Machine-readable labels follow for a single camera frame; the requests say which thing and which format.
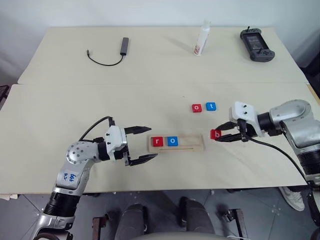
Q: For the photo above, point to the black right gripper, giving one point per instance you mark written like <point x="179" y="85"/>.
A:
<point x="243" y="131"/>

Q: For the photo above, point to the blue letter o block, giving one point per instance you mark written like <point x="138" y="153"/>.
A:
<point x="172" y="141"/>

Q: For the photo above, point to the red letter b block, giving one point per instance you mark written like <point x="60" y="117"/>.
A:
<point x="215" y="134"/>

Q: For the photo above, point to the black handheld game controller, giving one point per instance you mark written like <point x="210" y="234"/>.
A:
<point x="257" y="45"/>

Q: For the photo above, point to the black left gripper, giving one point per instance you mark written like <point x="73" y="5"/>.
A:
<point x="127" y="156"/>

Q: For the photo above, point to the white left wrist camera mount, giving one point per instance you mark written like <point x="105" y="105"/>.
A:
<point x="115" y="141"/>

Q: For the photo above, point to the white sneaker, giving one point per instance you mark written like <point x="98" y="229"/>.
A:
<point x="293" y="198"/>

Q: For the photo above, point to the brown wooden frame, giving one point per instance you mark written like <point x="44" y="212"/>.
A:
<point x="98" y="228"/>
<point x="238" y="222"/>

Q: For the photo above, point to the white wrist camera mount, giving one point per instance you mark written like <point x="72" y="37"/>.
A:
<point x="115" y="141"/>
<point x="243" y="113"/>

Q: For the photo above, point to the white plastic bottle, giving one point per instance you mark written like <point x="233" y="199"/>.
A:
<point x="202" y="37"/>

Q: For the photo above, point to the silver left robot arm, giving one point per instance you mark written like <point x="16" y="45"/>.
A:
<point x="75" y="160"/>

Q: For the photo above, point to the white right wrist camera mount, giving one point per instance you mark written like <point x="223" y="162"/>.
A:
<point x="243" y="113"/>

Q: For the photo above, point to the dark chair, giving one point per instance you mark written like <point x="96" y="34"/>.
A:
<point x="311" y="62"/>

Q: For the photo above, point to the blue letter t block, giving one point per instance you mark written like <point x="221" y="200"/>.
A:
<point x="211" y="106"/>

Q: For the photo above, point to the red letter r block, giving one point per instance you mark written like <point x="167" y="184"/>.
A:
<point x="157" y="141"/>

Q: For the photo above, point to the wooden letter tray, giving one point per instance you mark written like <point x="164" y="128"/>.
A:
<point x="190" y="143"/>

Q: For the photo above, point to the dark rounded shape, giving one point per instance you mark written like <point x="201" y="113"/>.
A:
<point x="131" y="221"/>
<point x="197" y="217"/>

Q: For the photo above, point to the red letter o block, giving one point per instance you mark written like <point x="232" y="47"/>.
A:
<point x="196" y="108"/>

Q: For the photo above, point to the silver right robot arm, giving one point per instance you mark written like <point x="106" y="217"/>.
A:
<point x="297" y="125"/>

